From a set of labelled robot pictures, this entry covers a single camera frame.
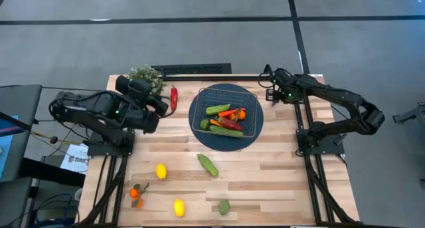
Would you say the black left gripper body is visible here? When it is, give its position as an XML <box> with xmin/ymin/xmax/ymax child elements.
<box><xmin>114</xmin><ymin>80</ymin><xmax>153</xmax><ymax>118</ymax></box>

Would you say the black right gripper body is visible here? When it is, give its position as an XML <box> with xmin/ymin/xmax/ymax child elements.
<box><xmin>270</xmin><ymin>67</ymin><xmax>299</xmax><ymax>104</ymax></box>

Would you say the bright red pepper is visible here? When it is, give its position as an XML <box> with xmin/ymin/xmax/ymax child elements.
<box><xmin>169</xmin><ymin>85</ymin><xmax>179</xmax><ymax>112</ymax></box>

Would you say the tangerine sprig with leaves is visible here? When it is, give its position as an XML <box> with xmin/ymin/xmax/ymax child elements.
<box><xmin>228</xmin><ymin>110</ymin><xmax>247</xmax><ymax>122</ymax></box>
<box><xmin>128</xmin><ymin>181</ymin><xmax>150</xmax><ymax>209</ymax></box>

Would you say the slim orange-red pepper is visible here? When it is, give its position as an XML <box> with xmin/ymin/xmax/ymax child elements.
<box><xmin>218</xmin><ymin>107</ymin><xmax>246</xmax><ymax>118</ymax></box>

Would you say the dark red pepper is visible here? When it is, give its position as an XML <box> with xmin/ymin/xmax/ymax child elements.
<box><xmin>217</xmin><ymin>116</ymin><xmax>244</xmax><ymax>132</ymax></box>

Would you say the yellow lemon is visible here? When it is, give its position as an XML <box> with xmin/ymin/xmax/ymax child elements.
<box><xmin>173</xmin><ymin>198</ymin><xmax>186</xmax><ymax>218</ymax></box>
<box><xmin>155</xmin><ymin>163</ymin><xmax>168</xmax><ymax>180</ymax></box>

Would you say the light green cucumber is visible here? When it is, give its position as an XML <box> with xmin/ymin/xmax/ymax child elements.
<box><xmin>205</xmin><ymin>103</ymin><xmax>232</xmax><ymax>116</ymax></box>
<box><xmin>196</xmin><ymin>154</ymin><xmax>220</xmax><ymax>177</ymax></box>

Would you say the small potted green plant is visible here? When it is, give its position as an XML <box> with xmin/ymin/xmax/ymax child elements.
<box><xmin>127</xmin><ymin>64</ymin><xmax>167</xmax><ymax>96</ymax></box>

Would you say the black table clamp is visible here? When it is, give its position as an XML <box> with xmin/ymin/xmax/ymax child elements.
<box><xmin>262</xmin><ymin>63</ymin><xmax>275</xmax><ymax>79</ymax></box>

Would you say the black floor vent grille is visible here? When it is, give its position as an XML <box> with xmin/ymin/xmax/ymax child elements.
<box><xmin>151</xmin><ymin>62</ymin><xmax>232</xmax><ymax>76</ymax></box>

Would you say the white printed paper sheet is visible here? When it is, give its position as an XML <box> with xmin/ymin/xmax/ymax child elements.
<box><xmin>59</xmin><ymin>144</ymin><xmax>90</xmax><ymax>175</ymax></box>

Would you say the blue sheet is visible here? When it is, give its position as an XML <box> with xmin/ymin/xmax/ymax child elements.
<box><xmin>0</xmin><ymin>114</ymin><xmax>20</xmax><ymax>179</ymax></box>

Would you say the gold wire basket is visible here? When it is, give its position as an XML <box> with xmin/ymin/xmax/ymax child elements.
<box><xmin>191</xmin><ymin>87</ymin><xmax>258</xmax><ymax>139</ymax></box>

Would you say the yellow cable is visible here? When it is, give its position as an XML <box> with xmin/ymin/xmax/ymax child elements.
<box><xmin>29</xmin><ymin>130</ymin><xmax>72</xmax><ymax>146</ymax></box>

